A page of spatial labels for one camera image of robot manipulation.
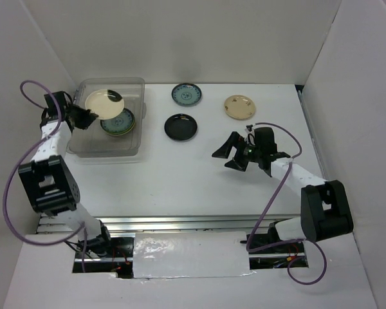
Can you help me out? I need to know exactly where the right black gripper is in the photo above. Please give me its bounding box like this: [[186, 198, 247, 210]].
[[212, 131, 262, 172]]

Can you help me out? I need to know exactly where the cream plate black patch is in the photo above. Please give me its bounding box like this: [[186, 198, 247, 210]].
[[85, 89, 125, 120]]

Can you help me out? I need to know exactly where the blue floral plate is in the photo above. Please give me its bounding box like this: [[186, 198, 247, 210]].
[[171, 83, 203, 107], [100, 108, 136, 128]]

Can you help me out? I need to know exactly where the black glossy plate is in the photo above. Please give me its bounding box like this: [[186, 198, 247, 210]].
[[164, 113, 198, 142]]

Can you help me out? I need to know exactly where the lime green plate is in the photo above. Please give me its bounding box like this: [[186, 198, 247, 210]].
[[102, 123, 136, 136]]

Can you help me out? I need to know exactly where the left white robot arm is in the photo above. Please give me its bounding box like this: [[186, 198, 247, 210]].
[[18, 91, 114, 258]]

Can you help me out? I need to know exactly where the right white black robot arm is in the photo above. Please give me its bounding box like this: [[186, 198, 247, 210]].
[[212, 122, 354, 252]]

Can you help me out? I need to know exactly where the clear plastic bin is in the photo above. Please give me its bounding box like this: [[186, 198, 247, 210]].
[[68, 77, 146, 158]]

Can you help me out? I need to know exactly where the cream plate with floral marks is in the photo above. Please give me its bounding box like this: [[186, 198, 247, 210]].
[[223, 95, 256, 120]]

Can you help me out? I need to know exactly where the white cover sheet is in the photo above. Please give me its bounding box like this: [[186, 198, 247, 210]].
[[133, 232, 251, 279]]

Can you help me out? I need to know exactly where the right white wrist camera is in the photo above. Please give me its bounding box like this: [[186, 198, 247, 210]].
[[245, 124, 254, 136]]

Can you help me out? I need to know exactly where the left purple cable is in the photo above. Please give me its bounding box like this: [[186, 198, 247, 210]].
[[2, 80, 87, 273]]

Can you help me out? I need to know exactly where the aluminium rail frame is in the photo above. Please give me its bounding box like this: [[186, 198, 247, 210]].
[[66, 84, 320, 236]]

